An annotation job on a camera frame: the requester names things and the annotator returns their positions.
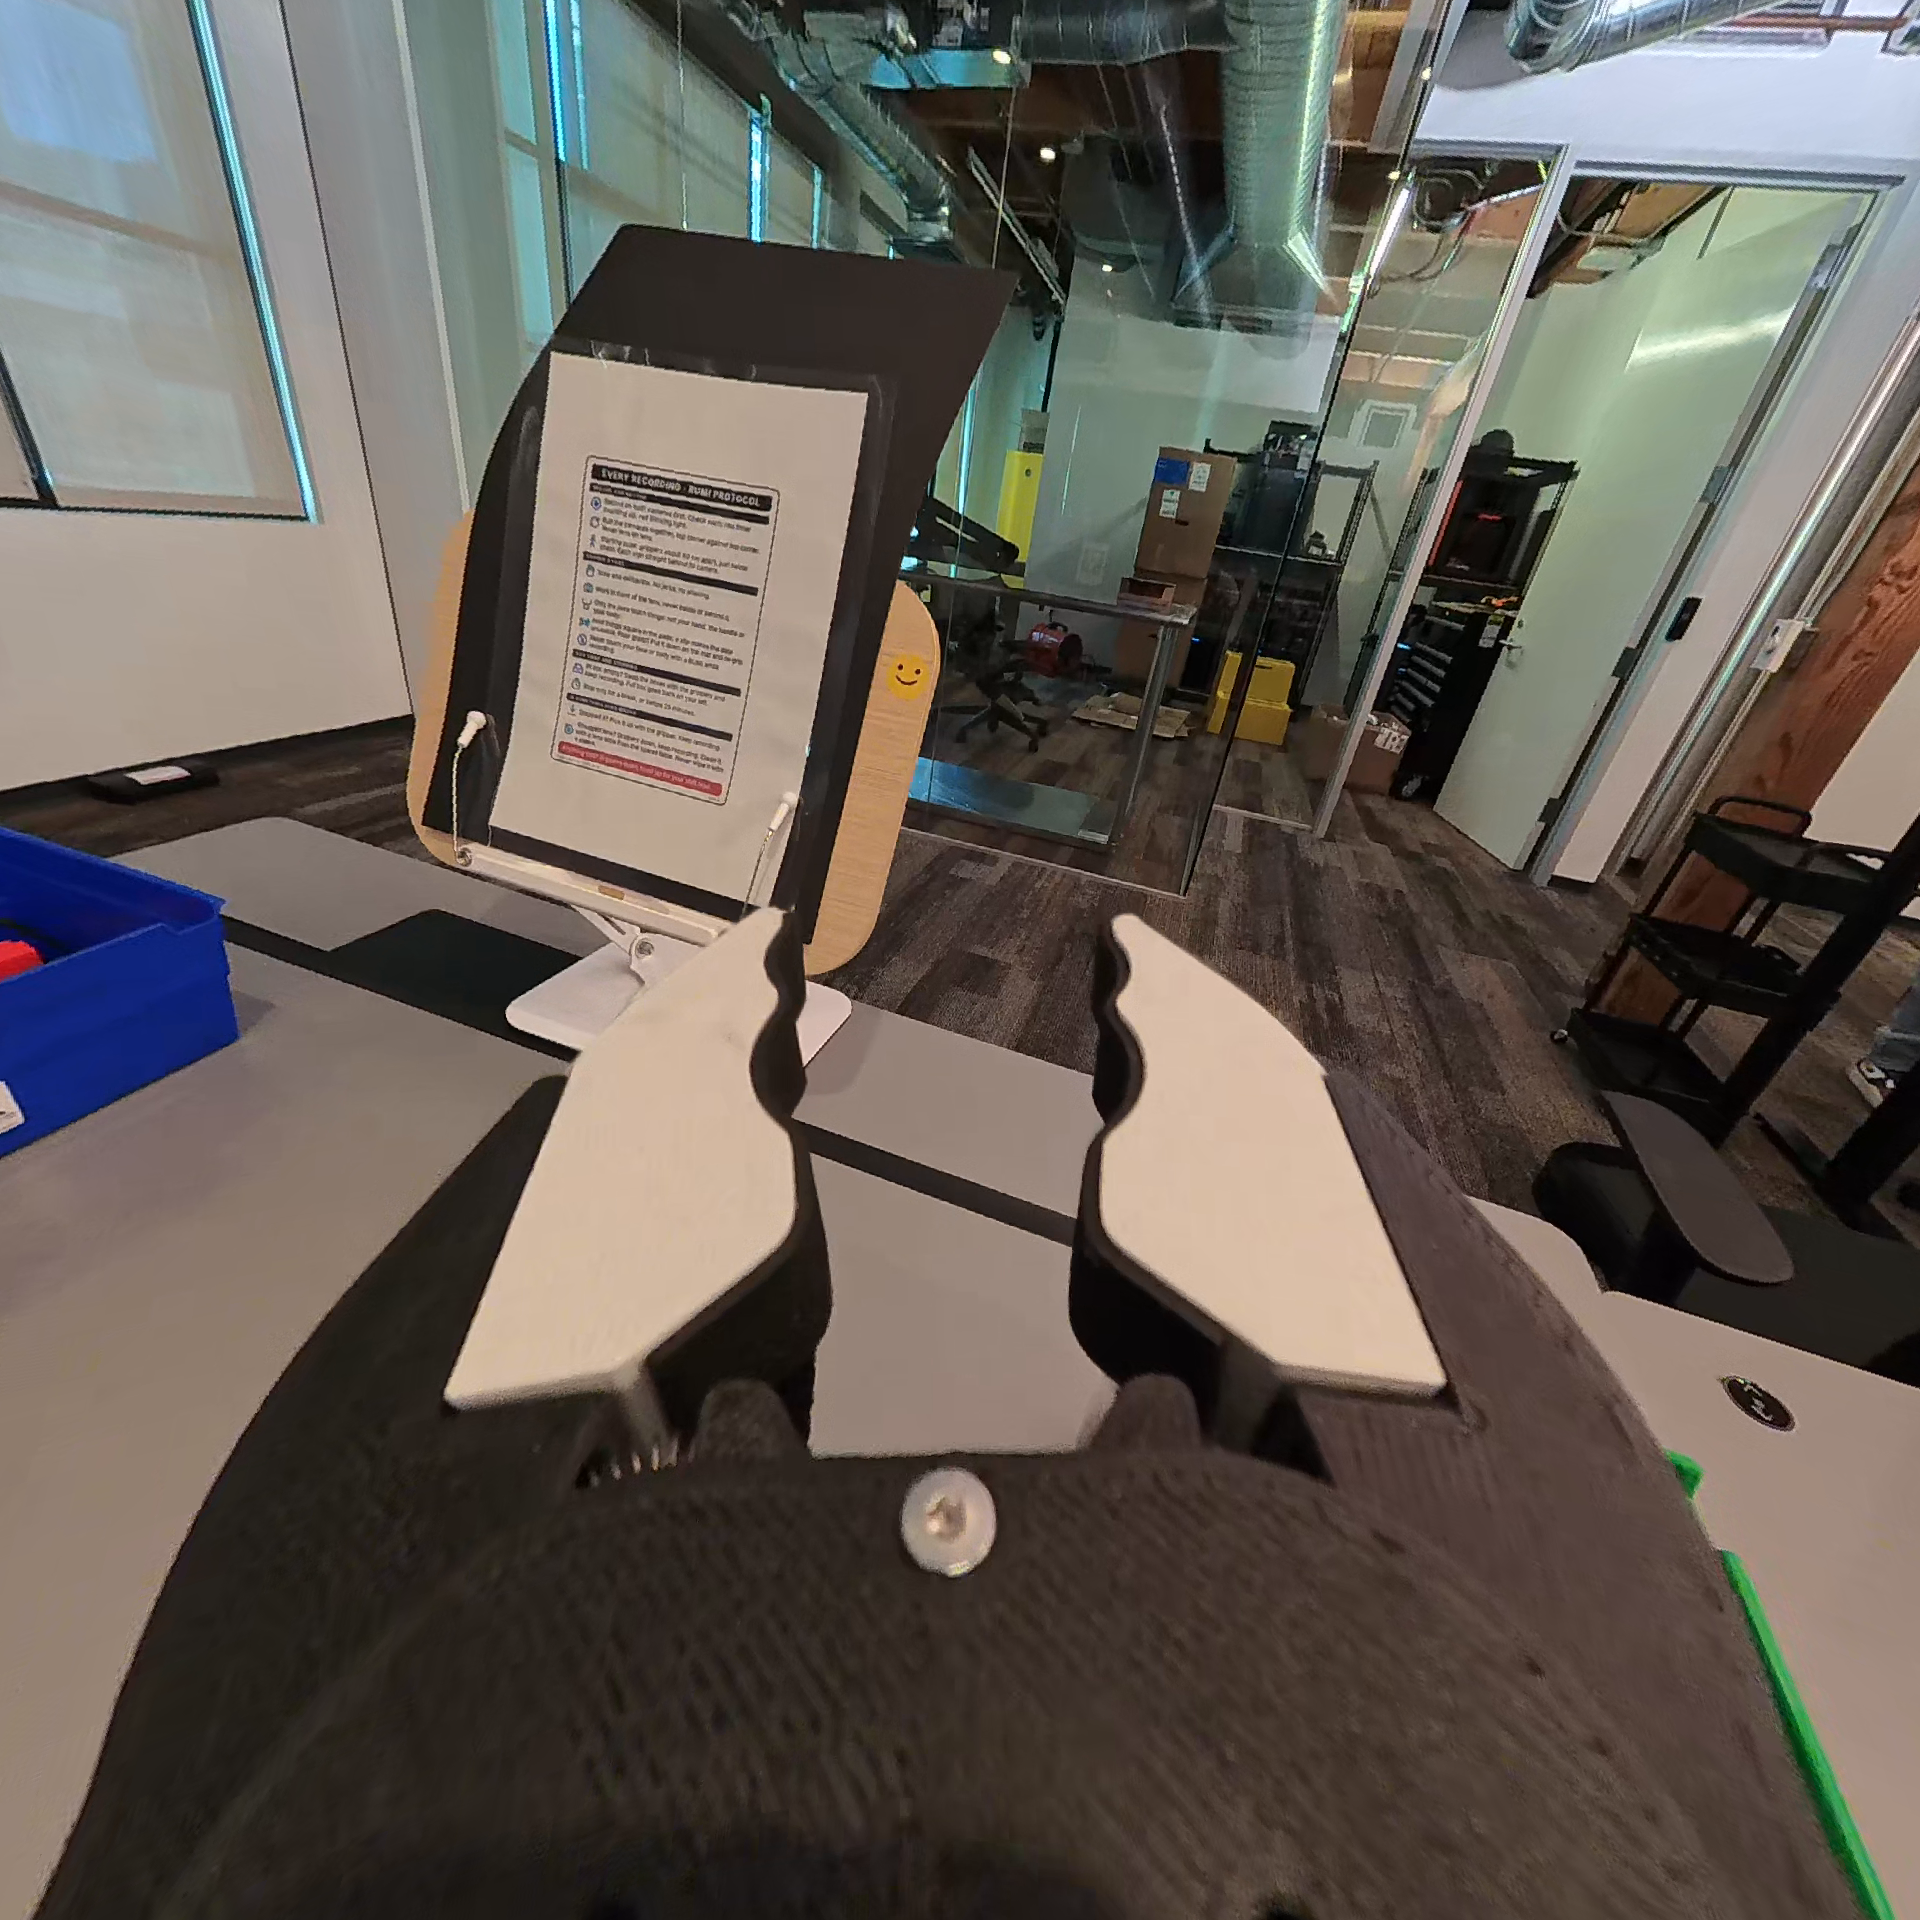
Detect black desk mat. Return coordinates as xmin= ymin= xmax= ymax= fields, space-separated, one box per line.
xmin=327 ymin=905 xmax=621 ymax=1039

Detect yellow plastic containers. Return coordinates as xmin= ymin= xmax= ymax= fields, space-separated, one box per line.
xmin=1207 ymin=648 xmax=1303 ymax=750

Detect black office chair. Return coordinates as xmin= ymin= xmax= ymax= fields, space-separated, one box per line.
xmin=1532 ymin=1091 xmax=1920 ymax=1374
xmin=948 ymin=600 xmax=1063 ymax=755

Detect spiral ceiling duct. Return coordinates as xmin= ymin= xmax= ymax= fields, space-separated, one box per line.
xmin=1171 ymin=0 xmax=1357 ymax=327

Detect stack of cardboard boxes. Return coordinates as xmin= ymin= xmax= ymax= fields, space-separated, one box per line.
xmin=1111 ymin=445 xmax=1242 ymax=702

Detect acrylic sign stand wooden board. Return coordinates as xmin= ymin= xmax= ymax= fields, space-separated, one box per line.
xmin=408 ymin=223 xmax=1022 ymax=1069

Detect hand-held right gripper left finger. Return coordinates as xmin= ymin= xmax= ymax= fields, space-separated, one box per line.
xmin=445 ymin=904 xmax=834 ymax=1415

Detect black storage rack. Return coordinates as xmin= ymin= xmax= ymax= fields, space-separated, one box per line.
xmin=1386 ymin=433 xmax=1581 ymax=807

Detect blue plastic bin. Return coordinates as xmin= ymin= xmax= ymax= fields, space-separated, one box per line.
xmin=0 ymin=824 xmax=241 ymax=1160

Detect black utility cart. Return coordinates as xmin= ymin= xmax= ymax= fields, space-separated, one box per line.
xmin=1567 ymin=798 xmax=1897 ymax=1115

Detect green plastic bin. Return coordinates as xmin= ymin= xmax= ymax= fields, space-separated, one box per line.
xmin=1662 ymin=1446 xmax=1901 ymax=1920

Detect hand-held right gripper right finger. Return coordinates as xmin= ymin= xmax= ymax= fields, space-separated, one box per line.
xmin=1069 ymin=911 xmax=1453 ymax=1403

